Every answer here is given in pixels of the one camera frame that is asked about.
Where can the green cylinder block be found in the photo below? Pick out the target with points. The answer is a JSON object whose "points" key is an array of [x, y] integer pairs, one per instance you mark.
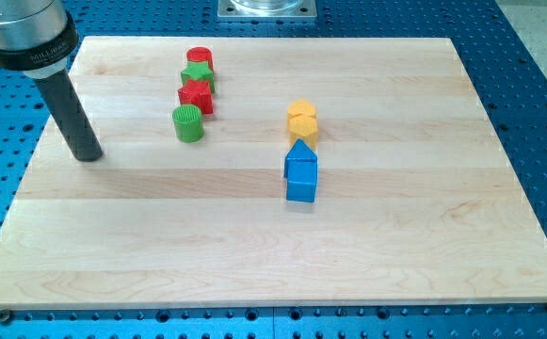
{"points": [[188, 123]]}

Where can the yellow hexagon block front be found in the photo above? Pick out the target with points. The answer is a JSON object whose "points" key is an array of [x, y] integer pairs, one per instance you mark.
{"points": [[305, 128]]}

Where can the green star block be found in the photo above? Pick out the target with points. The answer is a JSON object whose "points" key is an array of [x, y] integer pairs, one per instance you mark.
{"points": [[199, 71]]}

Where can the board corner screw left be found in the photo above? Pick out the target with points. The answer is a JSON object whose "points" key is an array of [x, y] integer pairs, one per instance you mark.
{"points": [[6, 317]]}

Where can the yellow hexagon block rear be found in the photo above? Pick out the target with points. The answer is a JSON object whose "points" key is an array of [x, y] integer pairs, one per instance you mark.
{"points": [[301, 107]]}

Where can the red cylinder block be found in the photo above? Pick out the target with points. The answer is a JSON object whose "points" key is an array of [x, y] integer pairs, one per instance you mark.
{"points": [[200, 54]]}

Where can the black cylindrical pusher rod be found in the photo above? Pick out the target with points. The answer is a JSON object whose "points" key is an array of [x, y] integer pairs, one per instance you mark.
{"points": [[58, 92]]}

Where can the red star block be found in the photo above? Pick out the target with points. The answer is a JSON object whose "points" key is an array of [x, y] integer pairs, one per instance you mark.
{"points": [[198, 93]]}

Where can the yellow hexagon block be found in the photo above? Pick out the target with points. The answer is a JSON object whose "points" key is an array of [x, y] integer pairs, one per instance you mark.
{"points": [[305, 128], [301, 107]]}

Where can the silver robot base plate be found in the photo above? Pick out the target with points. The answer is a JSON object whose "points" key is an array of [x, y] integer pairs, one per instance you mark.
{"points": [[265, 9]]}

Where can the blue cube block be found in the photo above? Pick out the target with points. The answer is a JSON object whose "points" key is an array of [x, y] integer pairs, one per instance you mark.
{"points": [[301, 181]]}

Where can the light wooden board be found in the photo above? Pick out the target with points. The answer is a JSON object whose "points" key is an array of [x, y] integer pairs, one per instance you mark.
{"points": [[416, 200]]}

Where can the blue triangle block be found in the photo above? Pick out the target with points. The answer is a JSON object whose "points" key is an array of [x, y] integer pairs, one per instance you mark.
{"points": [[299, 152]]}

